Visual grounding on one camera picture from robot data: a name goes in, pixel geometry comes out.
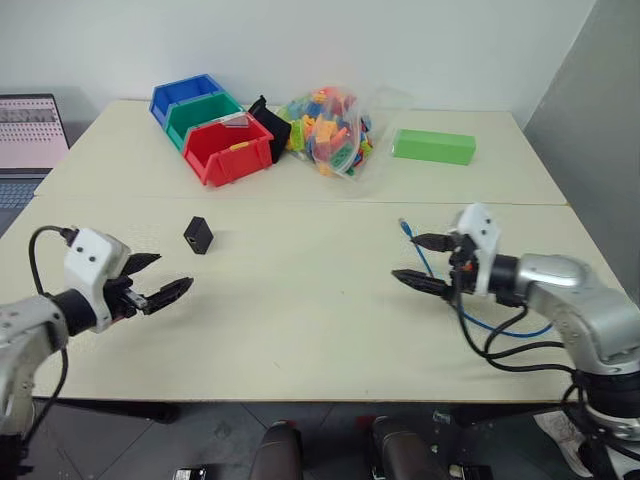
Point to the clear bag of colourful bricks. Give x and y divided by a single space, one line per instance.
330 132

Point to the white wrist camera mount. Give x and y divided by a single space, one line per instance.
482 230
92 262

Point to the small yellow clip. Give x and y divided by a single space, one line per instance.
239 146

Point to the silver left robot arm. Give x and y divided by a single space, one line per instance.
25 320

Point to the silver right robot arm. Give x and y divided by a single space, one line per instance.
575 295

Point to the green plastic storage bin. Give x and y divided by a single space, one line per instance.
205 111

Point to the green rectangular box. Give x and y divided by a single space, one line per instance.
432 147

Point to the clear plastic piece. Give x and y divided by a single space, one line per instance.
236 121

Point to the white patterned object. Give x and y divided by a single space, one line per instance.
562 440

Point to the blue plastic storage bin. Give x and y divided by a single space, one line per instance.
185 92

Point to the grey laptop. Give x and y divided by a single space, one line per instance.
27 130

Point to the black table frame bar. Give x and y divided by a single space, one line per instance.
110 409
505 415

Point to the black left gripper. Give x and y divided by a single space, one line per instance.
122 299

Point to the dark rounded shape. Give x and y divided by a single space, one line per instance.
405 450
277 450

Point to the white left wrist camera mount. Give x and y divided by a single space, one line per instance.
92 262

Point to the black storage bin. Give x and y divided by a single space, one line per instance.
275 132

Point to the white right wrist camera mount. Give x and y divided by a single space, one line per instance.
482 230

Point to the small black box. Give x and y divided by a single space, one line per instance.
197 235

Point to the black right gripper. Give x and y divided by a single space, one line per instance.
463 272

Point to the red plastic storage bin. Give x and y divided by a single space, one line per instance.
235 160

